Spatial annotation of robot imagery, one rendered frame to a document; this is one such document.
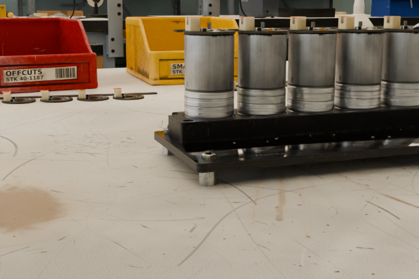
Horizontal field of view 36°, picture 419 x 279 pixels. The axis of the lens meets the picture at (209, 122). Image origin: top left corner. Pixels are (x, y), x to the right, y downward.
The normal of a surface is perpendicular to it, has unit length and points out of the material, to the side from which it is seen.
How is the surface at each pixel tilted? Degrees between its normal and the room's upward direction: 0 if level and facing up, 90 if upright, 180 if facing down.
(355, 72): 90
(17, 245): 0
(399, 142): 0
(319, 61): 90
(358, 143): 0
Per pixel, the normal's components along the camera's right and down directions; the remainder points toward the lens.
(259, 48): -0.22, 0.18
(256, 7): -0.71, 0.13
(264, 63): 0.04, 0.18
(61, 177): 0.00, -0.98
